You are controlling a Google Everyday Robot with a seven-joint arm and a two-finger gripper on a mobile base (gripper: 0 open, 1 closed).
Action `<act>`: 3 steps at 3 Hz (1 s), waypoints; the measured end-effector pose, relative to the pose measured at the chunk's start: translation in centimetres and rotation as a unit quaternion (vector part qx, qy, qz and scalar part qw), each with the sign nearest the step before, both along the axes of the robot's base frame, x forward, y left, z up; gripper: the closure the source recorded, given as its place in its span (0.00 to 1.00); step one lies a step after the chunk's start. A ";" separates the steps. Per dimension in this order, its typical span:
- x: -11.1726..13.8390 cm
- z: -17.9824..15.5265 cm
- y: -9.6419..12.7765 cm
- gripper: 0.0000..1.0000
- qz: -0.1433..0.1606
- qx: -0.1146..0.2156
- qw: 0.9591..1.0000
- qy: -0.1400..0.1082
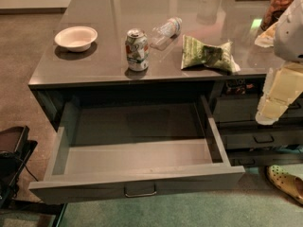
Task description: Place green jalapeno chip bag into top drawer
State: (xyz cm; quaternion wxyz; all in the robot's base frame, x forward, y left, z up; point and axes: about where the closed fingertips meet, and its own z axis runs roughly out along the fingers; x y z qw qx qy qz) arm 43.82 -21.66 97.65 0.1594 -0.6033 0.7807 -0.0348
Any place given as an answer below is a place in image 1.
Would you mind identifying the yellow green clog shoe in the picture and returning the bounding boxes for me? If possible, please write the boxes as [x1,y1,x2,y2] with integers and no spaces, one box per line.
[266,165,303,205]

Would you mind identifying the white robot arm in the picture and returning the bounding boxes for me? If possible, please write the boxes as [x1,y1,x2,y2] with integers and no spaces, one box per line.
[255,0,303,125]

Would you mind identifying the metal drawer handle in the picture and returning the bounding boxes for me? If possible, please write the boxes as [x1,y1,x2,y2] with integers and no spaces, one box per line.
[124,183,157,198]

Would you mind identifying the glass snack jar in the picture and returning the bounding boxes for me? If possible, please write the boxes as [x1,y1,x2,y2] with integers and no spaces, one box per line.
[260,0,294,30]

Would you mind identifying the right bottom closed drawer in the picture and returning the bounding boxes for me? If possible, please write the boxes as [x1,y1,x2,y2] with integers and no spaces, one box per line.
[227,149,303,167]

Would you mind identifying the snack packets on shelf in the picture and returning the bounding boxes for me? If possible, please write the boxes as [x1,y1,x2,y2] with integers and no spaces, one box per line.
[223,79,264,95]

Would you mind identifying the clear plastic water bottle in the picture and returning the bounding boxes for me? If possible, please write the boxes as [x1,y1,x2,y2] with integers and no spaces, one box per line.
[151,17,182,50]

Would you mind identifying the black equipment at left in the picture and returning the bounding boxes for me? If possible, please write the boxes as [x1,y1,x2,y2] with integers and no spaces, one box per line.
[0,126,37,208]

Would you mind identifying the white paper bowl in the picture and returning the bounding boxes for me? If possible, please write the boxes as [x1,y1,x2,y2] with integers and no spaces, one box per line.
[54,26,98,52]

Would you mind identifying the green jalapeno chip bag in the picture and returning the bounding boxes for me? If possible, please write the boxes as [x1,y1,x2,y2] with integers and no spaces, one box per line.
[181,35,241,73]

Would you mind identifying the grey counter cabinet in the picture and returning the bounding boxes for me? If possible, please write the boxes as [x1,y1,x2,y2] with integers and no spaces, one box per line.
[28,0,302,165]

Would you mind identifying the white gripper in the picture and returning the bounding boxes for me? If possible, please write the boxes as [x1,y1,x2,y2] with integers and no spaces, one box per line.
[255,23,303,125]

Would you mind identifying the right middle closed drawer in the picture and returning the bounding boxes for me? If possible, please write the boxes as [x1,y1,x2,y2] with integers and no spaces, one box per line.
[220,129,303,149]

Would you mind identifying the open grey top drawer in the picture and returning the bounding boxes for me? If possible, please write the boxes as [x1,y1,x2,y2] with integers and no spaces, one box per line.
[29,96,244,204]

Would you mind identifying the white and green soda can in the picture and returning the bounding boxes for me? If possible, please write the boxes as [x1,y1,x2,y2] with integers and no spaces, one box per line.
[125,28,149,72]

